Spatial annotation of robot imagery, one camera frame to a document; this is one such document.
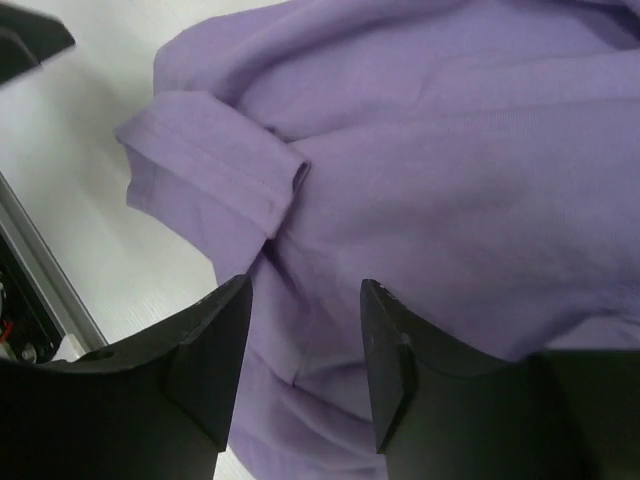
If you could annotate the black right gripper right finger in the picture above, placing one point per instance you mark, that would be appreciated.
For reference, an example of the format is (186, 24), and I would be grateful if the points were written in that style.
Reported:
(443, 410)

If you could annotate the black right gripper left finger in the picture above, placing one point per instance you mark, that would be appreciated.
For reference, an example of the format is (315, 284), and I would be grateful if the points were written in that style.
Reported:
(156, 405)

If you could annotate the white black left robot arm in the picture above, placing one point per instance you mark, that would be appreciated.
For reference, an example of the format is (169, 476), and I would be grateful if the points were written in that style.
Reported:
(28, 39)

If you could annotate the lilac garment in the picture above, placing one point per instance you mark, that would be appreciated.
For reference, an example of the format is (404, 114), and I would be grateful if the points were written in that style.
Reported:
(480, 159)

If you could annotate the aluminium table edge rail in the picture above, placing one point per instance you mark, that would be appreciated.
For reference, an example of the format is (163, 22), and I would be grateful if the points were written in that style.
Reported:
(45, 281)

